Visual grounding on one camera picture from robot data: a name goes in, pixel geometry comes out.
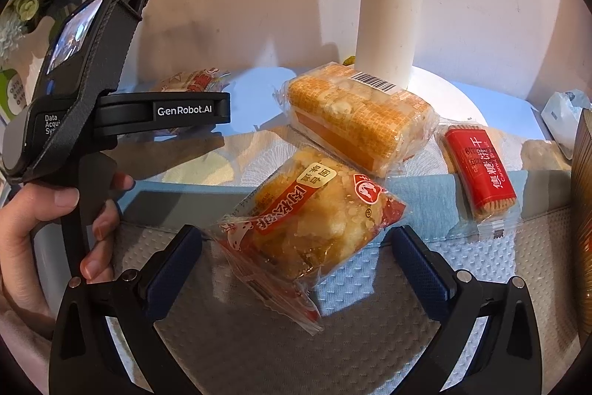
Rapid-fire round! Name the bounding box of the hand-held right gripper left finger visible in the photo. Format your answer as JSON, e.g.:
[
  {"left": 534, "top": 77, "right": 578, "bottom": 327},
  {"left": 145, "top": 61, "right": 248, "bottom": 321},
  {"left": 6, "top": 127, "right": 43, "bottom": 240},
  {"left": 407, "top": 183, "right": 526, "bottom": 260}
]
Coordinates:
[{"left": 48, "top": 225, "right": 203, "bottom": 395}]

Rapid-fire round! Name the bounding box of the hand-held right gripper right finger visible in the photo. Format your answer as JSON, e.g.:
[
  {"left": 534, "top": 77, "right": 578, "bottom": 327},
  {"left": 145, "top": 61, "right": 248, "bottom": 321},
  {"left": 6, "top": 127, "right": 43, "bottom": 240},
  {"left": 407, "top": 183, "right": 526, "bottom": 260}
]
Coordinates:
[{"left": 391, "top": 225, "right": 543, "bottom": 395}]

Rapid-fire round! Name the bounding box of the red striped cracker packet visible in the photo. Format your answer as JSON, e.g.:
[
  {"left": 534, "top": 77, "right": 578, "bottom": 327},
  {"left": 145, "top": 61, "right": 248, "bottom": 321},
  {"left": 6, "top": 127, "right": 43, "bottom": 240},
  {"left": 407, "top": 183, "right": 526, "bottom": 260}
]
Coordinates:
[{"left": 155, "top": 68, "right": 231, "bottom": 95}]

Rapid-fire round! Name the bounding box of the golden bun packet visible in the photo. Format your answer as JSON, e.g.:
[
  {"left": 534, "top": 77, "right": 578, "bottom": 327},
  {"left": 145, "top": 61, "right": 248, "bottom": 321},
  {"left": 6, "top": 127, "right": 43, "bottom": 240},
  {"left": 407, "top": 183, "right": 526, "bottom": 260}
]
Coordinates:
[{"left": 206, "top": 145, "right": 408, "bottom": 337}]

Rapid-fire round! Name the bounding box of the person's left hand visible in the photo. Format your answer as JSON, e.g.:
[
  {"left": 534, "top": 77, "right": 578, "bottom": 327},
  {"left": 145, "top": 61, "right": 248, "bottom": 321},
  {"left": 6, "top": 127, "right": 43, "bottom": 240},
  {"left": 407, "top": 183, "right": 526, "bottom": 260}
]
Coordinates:
[{"left": 0, "top": 174, "right": 135, "bottom": 321}]

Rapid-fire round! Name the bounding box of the green box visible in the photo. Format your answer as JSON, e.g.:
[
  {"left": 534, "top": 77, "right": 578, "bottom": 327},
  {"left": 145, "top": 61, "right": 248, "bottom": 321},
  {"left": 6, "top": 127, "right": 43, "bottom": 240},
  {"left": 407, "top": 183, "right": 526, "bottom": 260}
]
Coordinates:
[{"left": 0, "top": 68, "right": 37, "bottom": 124}]

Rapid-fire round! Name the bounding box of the red biscuit packet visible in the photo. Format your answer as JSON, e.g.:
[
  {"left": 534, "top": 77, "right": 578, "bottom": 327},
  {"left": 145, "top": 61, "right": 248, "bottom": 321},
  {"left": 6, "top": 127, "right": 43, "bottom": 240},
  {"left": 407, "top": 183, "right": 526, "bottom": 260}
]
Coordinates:
[{"left": 438, "top": 122, "right": 519, "bottom": 239}]

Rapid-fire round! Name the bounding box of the yellow cake packet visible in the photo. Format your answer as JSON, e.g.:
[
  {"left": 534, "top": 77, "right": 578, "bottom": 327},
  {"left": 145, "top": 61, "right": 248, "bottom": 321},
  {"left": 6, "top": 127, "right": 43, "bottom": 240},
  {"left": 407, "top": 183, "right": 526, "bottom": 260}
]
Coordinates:
[{"left": 276, "top": 61, "right": 441, "bottom": 179}]

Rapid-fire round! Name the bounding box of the beige snack packet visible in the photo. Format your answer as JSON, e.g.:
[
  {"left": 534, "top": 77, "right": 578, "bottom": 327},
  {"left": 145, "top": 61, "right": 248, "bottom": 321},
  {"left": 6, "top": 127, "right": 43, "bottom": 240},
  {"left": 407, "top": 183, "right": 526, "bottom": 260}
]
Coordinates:
[{"left": 520, "top": 138, "right": 573, "bottom": 172}]

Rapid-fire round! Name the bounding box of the brown container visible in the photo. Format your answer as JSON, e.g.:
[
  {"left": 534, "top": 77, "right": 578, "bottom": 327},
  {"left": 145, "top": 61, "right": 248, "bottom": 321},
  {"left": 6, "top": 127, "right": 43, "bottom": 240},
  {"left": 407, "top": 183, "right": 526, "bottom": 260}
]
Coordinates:
[{"left": 570, "top": 108, "right": 592, "bottom": 342}]

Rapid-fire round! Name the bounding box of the crumpled white plastic bag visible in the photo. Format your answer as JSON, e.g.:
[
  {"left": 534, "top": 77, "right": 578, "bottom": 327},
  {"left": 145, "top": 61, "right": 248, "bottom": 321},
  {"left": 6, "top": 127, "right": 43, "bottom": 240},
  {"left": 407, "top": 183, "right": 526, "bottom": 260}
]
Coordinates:
[{"left": 540, "top": 88, "right": 592, "bottom": 161}]

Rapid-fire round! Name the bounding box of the white desk lamp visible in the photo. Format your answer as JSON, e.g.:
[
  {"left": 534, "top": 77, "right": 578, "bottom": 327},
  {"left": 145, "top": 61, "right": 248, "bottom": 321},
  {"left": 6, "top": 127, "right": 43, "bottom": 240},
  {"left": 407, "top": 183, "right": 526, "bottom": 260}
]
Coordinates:
[{"left": 353, "top": 0, "right": 487, "bottom": 124}]

